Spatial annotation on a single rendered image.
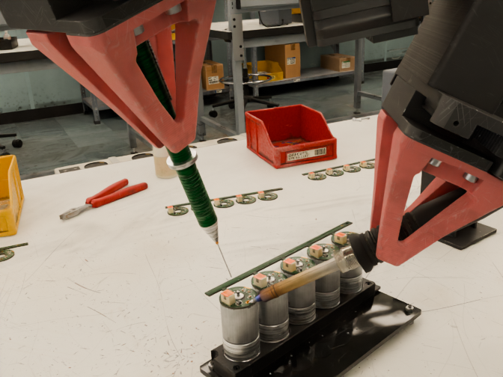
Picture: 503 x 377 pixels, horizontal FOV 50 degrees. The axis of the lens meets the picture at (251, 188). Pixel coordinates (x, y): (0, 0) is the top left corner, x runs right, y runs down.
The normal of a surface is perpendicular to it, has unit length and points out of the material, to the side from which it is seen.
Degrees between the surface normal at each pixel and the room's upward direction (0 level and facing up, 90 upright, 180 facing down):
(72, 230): 0
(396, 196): 109
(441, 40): 64
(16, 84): 90
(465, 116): 90
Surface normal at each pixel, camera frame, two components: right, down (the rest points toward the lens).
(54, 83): 0.46, 0.30
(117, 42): 0.78, 0.49
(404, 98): -0.92, -0.38
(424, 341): -0.04, -0.93
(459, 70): -0.04, 0.36
